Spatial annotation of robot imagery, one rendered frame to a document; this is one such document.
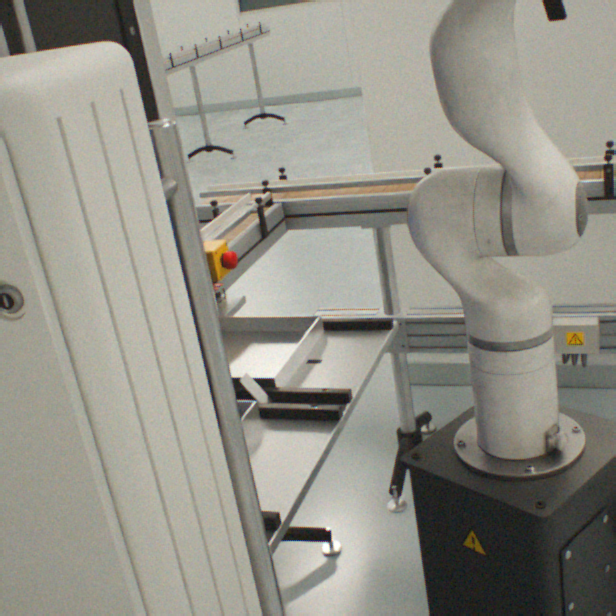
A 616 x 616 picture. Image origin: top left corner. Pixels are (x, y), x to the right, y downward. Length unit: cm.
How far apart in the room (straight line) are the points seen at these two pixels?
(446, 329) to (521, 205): 147
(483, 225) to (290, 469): 47
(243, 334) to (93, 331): 126
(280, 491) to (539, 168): 57
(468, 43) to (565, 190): 23
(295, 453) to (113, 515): 79
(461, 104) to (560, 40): 184
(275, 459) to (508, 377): 38
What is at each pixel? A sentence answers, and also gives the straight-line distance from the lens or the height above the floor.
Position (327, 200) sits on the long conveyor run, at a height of 93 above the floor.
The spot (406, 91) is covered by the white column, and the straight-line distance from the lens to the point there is 298.
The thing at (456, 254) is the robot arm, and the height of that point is 118.
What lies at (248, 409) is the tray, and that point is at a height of 92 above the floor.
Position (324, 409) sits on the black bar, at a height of 90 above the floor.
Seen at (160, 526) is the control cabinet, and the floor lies 124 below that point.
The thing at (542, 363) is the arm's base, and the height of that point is 102.
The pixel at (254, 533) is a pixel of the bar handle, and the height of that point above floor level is 109.
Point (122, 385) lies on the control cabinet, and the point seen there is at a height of 135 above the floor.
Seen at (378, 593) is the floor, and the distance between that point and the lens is 243.
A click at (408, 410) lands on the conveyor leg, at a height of 22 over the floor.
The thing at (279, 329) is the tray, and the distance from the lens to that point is 177.
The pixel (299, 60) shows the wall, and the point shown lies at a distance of 1010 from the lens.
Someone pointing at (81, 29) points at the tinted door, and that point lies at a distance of 157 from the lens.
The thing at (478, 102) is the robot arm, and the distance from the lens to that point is 106.
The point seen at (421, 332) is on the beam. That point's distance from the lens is 259.
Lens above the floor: 159
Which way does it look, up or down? 22 degrees down
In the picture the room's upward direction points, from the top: 10 degrees counter-clockwise
